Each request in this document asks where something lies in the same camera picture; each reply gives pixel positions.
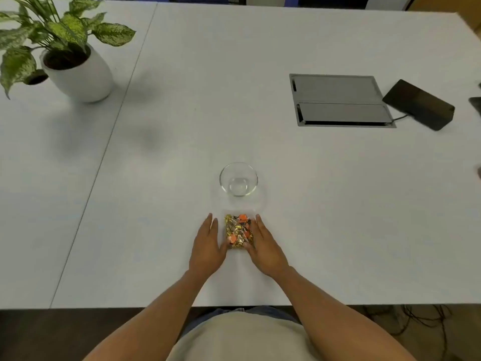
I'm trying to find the person's beige shirt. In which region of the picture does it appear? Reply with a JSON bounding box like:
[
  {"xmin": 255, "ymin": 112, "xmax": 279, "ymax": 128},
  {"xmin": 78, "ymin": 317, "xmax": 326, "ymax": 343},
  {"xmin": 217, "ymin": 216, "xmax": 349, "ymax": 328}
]
[{"xmin": 165, "ymin": 311, "xmax": 321, "ymax": 361}]

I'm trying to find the person's left hand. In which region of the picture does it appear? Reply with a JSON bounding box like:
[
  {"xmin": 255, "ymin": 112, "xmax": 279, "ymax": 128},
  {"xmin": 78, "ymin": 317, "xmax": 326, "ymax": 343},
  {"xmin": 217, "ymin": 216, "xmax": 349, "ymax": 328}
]
[{"xmin": 187, "ymin": 213, "xmax": 230, "ymax": 279}]

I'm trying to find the white table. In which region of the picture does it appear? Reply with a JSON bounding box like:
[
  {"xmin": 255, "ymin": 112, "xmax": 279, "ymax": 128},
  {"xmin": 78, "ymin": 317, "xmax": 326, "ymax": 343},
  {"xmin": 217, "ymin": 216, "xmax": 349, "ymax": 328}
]
[
  {"xmin": 50, "ymin": 2, "xmax": 481, "ymax": 309},
  {"xmin": 0, "ymin": 0, "xmax": 158, "ymax": 310}
]

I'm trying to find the person's right forearm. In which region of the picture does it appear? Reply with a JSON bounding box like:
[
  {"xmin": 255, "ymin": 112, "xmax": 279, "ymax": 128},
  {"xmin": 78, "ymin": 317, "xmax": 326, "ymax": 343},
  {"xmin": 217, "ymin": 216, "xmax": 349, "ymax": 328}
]
[{"xmin": 270, "ymin": 266, "xmax": 417, "ymax": 361}]

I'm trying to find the person's left forearm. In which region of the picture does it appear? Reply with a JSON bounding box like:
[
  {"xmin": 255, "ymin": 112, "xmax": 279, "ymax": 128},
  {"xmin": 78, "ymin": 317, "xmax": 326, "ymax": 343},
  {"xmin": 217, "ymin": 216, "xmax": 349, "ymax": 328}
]
[{"xmin": 83, "ymin": 269, "xmax": 215, "ymax": 361}]

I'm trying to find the tangle of black floor cables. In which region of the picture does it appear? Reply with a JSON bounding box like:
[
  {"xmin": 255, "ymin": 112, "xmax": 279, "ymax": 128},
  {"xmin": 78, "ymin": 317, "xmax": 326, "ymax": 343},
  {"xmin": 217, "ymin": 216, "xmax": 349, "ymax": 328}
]
[{"xmin": 359, "ymin": 304, "xmax": 453, "ymax": 361}]

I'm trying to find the clear plastic bag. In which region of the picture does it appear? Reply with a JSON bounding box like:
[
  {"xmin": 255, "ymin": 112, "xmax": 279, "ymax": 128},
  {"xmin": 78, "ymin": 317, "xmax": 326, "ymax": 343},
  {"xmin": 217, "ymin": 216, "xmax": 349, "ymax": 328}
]
[{"xmin": 223, "ymin": 209, "xmax": 258, "ymax": 251}]

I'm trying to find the pile of candy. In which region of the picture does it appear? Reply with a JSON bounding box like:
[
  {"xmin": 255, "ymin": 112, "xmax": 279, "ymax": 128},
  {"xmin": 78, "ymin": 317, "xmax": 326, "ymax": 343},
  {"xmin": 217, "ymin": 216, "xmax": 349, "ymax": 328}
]
[{"xmin": 224, "ymin": 214, "xmax": 254, "ymax": 250}]

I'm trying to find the white plant pot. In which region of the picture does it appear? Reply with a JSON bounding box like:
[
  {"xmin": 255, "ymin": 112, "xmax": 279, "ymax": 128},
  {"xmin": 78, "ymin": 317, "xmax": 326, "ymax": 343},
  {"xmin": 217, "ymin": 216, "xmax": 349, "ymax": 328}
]
[{"xmin": 39, "ymin": 43, "xmax": 115, "ymax": 103}]

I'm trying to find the black rectangular box device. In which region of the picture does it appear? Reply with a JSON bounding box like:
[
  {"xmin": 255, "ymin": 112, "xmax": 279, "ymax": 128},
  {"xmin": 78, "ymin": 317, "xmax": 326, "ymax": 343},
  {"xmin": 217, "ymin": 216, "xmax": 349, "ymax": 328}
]
[{"xmin": 382, "ymin": 79, "xmax": 456, "ymax": 132}]

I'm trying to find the green speckled leafy plant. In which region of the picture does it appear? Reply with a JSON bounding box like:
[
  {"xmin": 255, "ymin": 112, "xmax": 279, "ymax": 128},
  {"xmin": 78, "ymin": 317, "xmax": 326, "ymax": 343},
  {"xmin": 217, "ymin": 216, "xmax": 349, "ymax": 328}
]
[{"xmin": 0, "ymin": 0, "xmax": 137, "ymax": 100}]

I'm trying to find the black office chair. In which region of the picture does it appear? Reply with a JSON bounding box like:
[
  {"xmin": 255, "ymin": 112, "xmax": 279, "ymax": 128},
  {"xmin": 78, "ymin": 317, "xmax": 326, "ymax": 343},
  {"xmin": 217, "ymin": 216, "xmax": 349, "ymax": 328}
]
[{"xmin": 297, "ymin": 0, "xmax": 370, "ymax": 10}]

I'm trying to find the clear glass bowl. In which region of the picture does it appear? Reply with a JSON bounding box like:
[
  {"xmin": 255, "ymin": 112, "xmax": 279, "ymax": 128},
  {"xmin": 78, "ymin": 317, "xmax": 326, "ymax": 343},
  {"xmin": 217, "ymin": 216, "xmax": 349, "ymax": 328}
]
[{"xmin": 219, "ymin": 161, "xmax": 259, "ymax": 198}]

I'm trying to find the person's right hand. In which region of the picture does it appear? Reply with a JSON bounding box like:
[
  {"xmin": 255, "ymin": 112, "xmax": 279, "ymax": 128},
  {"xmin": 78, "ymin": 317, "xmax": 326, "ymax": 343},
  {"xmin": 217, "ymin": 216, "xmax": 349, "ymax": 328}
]
[{"xmin": 243, "ymin": 215, "xmax": 292, "ymax": 280}]

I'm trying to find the grey table cable hatch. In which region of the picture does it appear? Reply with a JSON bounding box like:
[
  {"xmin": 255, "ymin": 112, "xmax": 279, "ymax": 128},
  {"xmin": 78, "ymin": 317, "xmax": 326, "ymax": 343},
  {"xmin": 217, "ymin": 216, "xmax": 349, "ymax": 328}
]
[{"xmin": 289, "ymin": 73, "xmax": 397, "ymax": 129}]

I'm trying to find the small dark round dish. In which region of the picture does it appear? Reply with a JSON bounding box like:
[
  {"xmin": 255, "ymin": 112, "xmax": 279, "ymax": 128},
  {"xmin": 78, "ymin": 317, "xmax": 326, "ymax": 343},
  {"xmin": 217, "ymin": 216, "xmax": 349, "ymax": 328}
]
[{"xmin": 23, "ymin": 69, "xmax": 50, "ymax": 86}]

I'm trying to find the light wooden cabinet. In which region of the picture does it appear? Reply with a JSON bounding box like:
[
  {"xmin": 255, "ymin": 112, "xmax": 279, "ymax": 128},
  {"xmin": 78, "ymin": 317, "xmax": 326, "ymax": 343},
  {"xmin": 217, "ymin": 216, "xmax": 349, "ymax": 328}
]
[{"xmin": 407, "ymin": 0, "xmax": 481, "ymax": 33}]

